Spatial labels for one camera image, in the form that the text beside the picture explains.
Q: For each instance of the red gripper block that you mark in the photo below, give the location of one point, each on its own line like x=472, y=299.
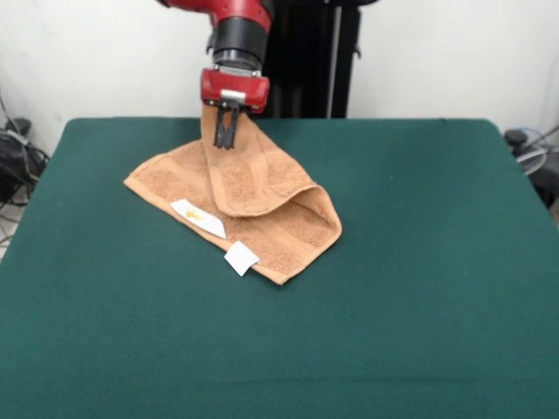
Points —
x=236, y=85

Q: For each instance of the tan terry towel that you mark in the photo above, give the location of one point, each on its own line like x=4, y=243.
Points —
x=262, y=192

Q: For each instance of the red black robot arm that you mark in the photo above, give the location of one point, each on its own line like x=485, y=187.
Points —
x=240, y=30

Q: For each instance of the grey vertical rod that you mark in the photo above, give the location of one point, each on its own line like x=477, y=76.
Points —
x=335, y=65

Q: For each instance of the dark green table cloth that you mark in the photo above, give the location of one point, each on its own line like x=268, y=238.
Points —
x=131, y=305

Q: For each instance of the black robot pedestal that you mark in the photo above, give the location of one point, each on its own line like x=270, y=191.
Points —
x=305, y=65

